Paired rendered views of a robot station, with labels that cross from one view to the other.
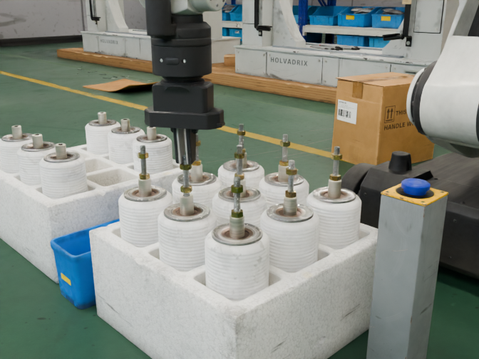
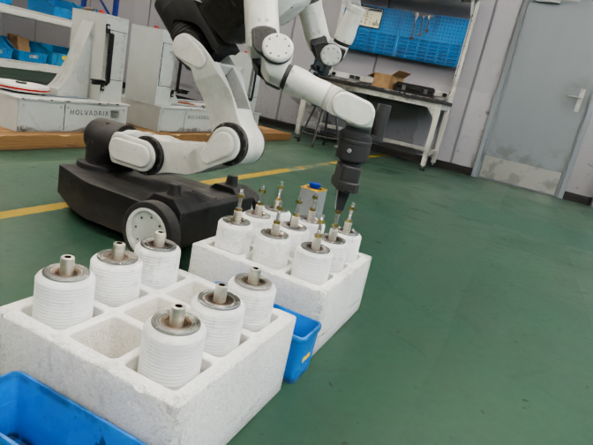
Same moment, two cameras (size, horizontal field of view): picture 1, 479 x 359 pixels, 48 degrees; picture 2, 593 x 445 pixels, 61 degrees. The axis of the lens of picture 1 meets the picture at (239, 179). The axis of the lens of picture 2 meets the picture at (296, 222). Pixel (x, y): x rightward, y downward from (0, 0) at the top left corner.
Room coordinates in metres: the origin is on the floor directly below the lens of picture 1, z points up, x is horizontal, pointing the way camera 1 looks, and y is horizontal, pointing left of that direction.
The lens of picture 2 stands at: (1.44, 1.24, 0.64)
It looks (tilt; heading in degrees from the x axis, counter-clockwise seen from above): 15 degrees down; 246
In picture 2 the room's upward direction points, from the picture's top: 12 degrees clockwise
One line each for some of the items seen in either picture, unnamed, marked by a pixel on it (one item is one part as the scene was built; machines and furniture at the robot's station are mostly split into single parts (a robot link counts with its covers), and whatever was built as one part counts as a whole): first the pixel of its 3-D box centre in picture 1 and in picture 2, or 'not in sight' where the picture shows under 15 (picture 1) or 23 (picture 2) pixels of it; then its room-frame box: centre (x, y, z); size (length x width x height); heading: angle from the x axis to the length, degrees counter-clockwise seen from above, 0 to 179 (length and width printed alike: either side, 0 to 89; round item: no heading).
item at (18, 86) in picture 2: not in sight; (20, 86); (1.83, -2.15, 0.29); 0.30 x 0.30 x 0.06
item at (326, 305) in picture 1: (239, 276); (282, 278); (0.89, 0.00, 0.09); 0.39 x 0.39 x 0.18; 44
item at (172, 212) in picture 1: (187, 212); (332, 238); (0.81, 0.09, 0.25); 0.08 x 0.08 x 0.01
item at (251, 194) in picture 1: (239, 194); (294, 226); (0.89, 0.00, 0.25); 0.08 x 0.08 x 0.01
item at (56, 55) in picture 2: not in sight; (52, 54); (1.92, -5.70, 0.36); 0.50 x 0.38 x 0.21; 132
